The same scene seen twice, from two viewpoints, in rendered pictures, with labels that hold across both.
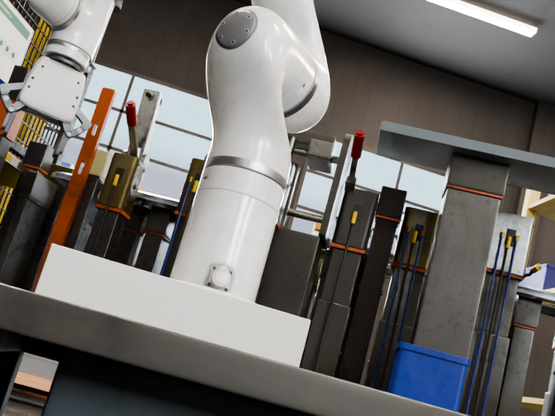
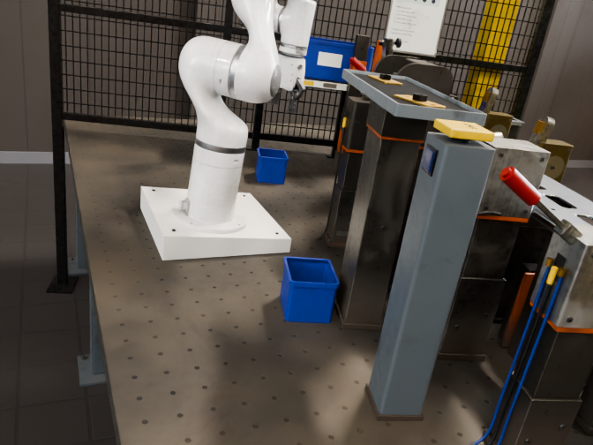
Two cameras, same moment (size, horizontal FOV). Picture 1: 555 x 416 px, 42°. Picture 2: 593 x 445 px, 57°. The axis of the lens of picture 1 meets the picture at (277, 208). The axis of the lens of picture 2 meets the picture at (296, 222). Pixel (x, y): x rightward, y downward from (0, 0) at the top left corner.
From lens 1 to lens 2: 1.55 m
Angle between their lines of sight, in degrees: 77
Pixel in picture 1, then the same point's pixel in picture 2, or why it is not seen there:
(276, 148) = (204, 128)
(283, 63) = (191, 77)
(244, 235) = (192, 182)
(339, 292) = not seen: hidden behind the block
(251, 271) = (198, 202)
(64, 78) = (285, 64)
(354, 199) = not seen: hidden behind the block
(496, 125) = not seen: outside the picture
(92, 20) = (289, 22)
